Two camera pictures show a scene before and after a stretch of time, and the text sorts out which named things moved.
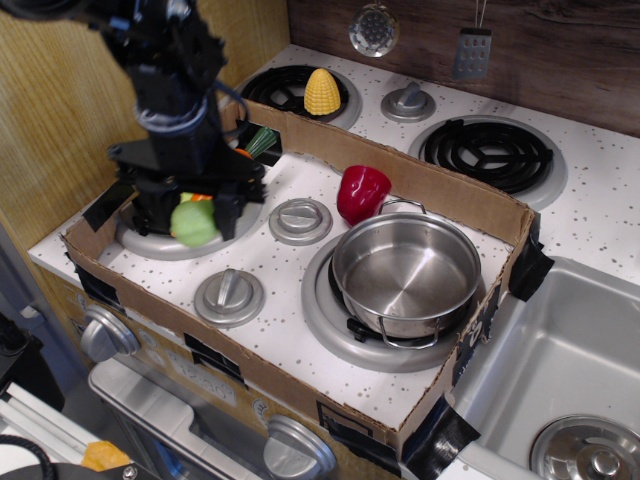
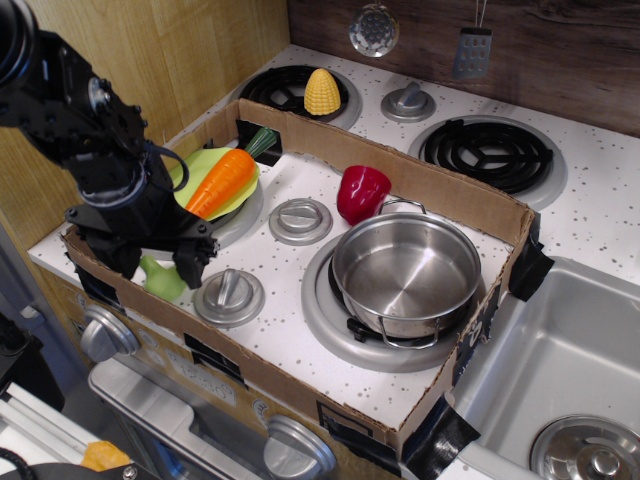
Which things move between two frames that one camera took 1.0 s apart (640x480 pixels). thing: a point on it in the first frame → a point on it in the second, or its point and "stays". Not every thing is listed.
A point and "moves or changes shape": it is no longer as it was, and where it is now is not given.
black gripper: (187, 158) → (148, 212)
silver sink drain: (585, 447) stays
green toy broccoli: (194, 222) moves or changes shape
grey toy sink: (571, 350) stays
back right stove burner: (505, 154) stays
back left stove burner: (283, 88) stays
